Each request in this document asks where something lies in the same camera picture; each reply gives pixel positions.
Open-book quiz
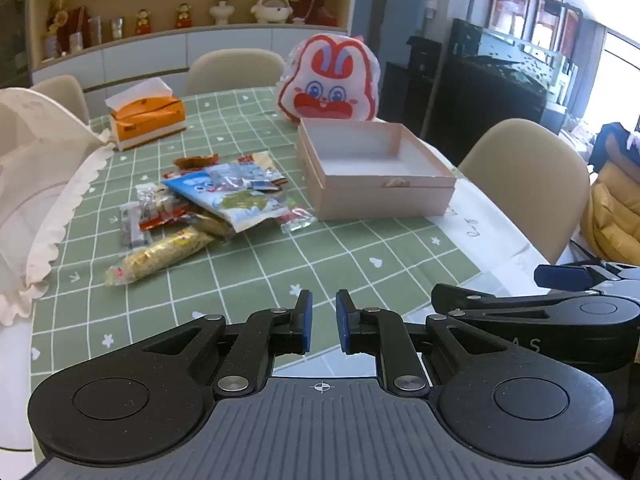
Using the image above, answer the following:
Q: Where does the clear blue print packet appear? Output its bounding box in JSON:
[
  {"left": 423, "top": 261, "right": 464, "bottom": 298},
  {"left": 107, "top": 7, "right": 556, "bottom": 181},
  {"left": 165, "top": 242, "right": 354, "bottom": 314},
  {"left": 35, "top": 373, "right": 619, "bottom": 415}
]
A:
[{"left": 207, "top": 160, "right": 281, "bottom": 194}]

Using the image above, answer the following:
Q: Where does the red gift box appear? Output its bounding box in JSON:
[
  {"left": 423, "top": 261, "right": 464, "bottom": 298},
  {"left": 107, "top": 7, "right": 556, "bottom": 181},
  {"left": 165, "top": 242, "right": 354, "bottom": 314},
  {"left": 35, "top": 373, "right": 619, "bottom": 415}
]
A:
[{"left": 56, "top": 7, "right": 89, "bottom": 54}]

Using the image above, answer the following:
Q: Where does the black fish tank cabinet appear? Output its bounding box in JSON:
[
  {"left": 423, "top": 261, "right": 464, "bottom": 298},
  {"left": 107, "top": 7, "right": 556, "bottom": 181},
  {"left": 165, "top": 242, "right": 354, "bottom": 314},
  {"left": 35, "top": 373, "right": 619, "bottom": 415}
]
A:
[{"left": 425, "top": 17, "right": 563, "bottom": 163}]

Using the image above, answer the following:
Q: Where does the red egg snack packet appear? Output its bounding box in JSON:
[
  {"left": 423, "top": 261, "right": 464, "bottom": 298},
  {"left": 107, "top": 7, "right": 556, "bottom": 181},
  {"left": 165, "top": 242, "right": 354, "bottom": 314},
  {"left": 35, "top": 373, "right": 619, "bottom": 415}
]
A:
[{"left": 173, "top": 154, "right": 222, "bottom": 171}]

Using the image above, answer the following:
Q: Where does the white plush with yellow ears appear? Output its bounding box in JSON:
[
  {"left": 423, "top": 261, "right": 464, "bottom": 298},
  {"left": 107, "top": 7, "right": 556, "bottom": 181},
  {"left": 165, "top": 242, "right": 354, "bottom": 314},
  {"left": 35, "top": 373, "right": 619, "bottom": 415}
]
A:
[{"left": 250, "top": 0, "right": 292, "bottom": 24}]

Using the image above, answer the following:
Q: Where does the white vase with plant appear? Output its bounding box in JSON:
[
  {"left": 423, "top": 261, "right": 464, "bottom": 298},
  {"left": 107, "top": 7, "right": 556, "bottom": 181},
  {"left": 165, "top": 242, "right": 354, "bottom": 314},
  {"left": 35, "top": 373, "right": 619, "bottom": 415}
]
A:
[{"left": 210, "top": 0, "right": 236, "bottom": 26}]

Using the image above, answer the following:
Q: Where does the pink cardboard box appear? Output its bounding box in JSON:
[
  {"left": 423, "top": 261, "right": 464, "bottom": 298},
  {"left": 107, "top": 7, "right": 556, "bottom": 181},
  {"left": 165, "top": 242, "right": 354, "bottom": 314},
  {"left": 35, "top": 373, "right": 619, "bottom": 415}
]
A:
[{"left": 297, "top": 117, "right": 458, "bottom": 222}]

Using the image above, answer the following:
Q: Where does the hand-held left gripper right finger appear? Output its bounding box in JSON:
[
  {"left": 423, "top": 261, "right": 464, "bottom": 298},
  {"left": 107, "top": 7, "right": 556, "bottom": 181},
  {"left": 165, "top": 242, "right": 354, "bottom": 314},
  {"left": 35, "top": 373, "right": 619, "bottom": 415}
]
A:
[{"left": 335, "top": 289, "right": 503, "bottom": 397}]

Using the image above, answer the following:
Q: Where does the beige chair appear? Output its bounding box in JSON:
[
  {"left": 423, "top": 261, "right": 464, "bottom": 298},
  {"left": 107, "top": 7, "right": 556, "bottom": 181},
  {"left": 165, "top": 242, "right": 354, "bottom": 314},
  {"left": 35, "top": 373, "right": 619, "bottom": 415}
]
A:
[
  {"left": 185, "top": 49, "right": 287, "bottom": 97},
  {"left": 30, "top": 75, "right": 92, "bottom": 127},
  {"left": 457, "top": 119, "right": 592, "bottom": 267}
]

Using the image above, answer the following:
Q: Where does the yellow long snack packet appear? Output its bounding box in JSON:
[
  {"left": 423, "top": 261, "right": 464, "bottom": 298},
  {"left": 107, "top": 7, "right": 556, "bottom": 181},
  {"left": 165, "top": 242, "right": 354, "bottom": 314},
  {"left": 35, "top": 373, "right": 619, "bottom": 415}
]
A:
[{"left": 105, "top": 226, "right": 217, "bottom": 287}]

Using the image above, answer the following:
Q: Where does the white red rabbit bag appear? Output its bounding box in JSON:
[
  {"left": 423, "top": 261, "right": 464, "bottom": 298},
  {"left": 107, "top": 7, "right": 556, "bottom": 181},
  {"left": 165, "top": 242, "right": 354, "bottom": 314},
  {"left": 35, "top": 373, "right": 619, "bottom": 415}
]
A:
[{"left": 277, "top": 32, "right": 382, "bottom": 123}]

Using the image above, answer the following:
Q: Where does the framed wall picture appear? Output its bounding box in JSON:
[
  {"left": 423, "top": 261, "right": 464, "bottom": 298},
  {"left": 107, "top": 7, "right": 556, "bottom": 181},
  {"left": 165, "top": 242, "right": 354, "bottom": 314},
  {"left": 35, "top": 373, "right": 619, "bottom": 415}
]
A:
[
  {"left": 531, "top": 0, "right": 564, "bottom": 52},
  {"left": 492, "top": 0, "right": 535, "bottom": 41}
]

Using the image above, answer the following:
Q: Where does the blue seaweed snack packet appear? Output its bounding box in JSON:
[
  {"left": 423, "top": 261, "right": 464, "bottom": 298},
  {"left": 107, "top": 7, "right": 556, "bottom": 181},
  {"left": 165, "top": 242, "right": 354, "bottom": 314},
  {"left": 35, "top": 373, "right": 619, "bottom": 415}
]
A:
[{"left": 162, "top": 170, "right": 292, "bottom": 234}]

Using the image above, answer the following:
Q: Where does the brown snack packet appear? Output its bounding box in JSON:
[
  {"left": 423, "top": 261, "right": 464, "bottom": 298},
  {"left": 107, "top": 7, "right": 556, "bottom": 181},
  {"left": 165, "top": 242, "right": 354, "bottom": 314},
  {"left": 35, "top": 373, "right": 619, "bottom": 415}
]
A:
[{"left": 182, "top": 212, "right": 236, "bottom": 241}]

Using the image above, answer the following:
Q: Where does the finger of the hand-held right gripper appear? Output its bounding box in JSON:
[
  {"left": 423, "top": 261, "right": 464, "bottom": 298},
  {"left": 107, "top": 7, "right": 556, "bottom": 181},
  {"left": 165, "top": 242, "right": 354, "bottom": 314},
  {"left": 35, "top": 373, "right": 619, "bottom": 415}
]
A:
[
  {"left": 534, "top": 261, "right": 640, "bottom": 292},
  {"left": 431, "top": 283, "right": 582, "bottom": 318}
]

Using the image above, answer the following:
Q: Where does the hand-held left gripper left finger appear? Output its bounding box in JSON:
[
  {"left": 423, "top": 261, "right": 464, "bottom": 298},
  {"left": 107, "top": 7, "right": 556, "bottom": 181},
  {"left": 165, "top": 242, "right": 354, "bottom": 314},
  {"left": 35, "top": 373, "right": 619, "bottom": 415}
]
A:
[{"left": 142, "top": 289, "right": 314, "bottom": 397}]

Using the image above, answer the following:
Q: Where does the small grey candy packet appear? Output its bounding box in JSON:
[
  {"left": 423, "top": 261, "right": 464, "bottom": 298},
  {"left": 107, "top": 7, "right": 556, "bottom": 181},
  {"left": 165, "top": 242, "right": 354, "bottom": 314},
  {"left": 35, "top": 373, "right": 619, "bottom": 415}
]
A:
[{"left": 118, "top": 202, "right": 152, "bottom": 250}]

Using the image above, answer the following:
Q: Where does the black floor cabinet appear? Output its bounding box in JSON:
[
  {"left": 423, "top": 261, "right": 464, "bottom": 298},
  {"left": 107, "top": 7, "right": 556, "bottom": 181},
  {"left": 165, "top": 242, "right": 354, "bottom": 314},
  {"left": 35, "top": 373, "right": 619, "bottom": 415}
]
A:
[{"left": 377, "top": 35, "right": 444, "bottom": 142}]

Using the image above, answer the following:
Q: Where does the grey red snack packet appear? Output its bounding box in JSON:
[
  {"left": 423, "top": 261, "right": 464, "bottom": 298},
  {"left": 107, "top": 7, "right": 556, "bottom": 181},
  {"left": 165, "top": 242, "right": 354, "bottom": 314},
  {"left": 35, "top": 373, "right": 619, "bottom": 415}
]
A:
[{"left": 239, "top": 151, "right": 288, "bottom": 186}]

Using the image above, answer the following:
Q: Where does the brown monkey plush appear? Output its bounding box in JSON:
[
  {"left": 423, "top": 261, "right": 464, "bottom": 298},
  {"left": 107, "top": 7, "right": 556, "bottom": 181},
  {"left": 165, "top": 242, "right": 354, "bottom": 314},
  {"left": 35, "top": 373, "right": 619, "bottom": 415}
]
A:
[{"left": 287, "top": 0, "right": 339, "bottom": 27}]

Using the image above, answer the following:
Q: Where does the white lace food cover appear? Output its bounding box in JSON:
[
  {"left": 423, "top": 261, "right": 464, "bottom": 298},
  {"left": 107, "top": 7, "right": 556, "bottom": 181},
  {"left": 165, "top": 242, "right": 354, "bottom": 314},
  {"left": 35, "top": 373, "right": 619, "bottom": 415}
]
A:
[{"left": 0, "top": 87, "right": 115, "bottom": 327}]

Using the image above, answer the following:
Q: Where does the red orange snack packet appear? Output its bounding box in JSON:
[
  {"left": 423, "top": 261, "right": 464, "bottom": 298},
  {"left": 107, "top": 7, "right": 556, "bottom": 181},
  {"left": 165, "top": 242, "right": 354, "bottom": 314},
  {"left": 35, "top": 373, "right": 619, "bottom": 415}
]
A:
[{"left": 137, "top": 185, "right": 190, "bottom": 232}]

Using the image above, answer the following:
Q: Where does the orange tissue box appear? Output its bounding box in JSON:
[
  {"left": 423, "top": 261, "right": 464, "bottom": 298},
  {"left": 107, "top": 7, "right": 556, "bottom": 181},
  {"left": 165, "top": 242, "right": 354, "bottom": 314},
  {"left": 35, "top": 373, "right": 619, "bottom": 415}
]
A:
[{"left": 104, "top": 79, "right": 187, "bottom": 153}]

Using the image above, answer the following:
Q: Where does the green checked tablecloth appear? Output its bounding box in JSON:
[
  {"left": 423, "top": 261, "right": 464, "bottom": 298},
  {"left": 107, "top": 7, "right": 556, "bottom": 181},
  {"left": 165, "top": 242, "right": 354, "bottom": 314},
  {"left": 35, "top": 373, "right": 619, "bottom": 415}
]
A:
[{"left": 30, "top": 85, "right": 493, "bottom": 376}]

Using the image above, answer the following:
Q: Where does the yellow lounge chair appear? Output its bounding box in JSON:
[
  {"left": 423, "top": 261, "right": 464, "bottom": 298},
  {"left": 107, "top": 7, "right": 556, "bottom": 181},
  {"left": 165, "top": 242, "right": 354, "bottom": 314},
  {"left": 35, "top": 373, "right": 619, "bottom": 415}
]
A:
[{"left": 580, "top": 161, "right": 640, "bottom": 266}]

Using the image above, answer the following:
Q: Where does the dark jacket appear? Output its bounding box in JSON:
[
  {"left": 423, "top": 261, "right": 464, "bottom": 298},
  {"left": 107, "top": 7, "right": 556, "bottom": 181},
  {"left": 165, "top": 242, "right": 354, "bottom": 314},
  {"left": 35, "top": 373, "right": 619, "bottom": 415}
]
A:
[{"left": 587, "top": 122, "right": 640, "bottom": 175}]

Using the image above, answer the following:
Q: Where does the clear cookie packet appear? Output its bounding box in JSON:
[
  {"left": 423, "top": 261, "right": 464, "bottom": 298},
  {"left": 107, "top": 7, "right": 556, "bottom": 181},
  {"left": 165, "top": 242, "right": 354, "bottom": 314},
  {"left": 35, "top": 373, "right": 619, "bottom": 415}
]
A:
[{"left": 279, "top": 207, "right": 317, "bottom": 234}]

